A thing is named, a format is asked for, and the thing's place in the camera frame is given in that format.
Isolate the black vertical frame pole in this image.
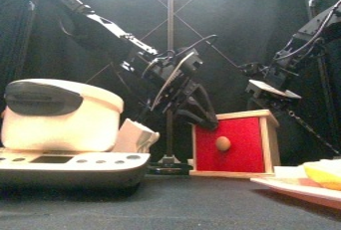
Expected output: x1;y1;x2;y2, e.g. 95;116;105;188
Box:
166;0;176;162

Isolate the yellow toy food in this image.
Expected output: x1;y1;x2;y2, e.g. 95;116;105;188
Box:
303;158;341;192

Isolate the red drawer with wooden knob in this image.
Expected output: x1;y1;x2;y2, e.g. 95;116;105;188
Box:
194;116;266;174

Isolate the black pole foot bracket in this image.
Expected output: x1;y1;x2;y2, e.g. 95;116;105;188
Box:
147;153;193;176

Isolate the white plate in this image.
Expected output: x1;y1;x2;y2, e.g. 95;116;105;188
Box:
249;165;341;211

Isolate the black chain-like cable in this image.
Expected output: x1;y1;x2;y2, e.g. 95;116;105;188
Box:
285;109;341;157

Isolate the white toy cooker base panel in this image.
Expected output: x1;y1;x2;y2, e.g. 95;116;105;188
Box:
0;147;154;190

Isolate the white folded cloth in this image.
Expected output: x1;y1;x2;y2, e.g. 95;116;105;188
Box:
111;117;162;154

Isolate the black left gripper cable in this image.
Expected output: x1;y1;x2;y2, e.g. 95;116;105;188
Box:
173;34;220;60

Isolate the wooden drawer box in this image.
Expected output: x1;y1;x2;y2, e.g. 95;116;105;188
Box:
188;109;283;179

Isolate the white toy rice cooker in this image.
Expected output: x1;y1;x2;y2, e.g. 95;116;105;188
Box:
0;78;127;153

